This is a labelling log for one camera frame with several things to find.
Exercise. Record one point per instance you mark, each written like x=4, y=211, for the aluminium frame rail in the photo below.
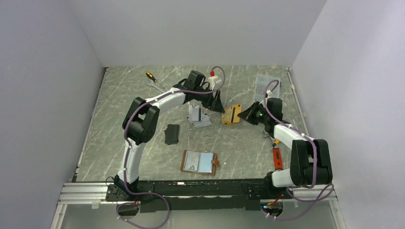
x=93, y=194

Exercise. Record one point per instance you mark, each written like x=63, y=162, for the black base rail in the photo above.
x=248, y=194

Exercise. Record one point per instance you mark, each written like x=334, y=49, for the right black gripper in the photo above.
x=248, y=114

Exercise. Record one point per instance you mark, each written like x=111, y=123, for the grey orange pliers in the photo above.
x=275, y=142

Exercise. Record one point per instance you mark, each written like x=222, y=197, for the red handled tool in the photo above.
x=277, y=159

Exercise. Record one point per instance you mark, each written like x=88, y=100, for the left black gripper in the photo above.
x=214, y=104

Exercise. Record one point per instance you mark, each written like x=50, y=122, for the orange black screwdriver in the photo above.
x=151, y=77

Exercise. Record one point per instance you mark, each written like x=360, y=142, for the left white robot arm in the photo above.
x=141, y=120

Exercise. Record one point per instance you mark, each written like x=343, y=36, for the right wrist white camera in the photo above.
x=268, y=94

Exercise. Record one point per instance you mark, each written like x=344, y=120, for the clear plastic organizer box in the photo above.
x=261, y=82

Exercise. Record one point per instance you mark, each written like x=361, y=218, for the brown leather card holder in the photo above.
x=207, y=164

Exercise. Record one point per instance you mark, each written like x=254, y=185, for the black card stack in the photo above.
x=172, y=134

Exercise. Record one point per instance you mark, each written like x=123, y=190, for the gold card stack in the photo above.
x=230, y=117

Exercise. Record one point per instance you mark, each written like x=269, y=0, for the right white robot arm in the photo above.
x=310, y=158

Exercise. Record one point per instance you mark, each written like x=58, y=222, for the silver open-end wrench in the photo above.
x=152, y=84

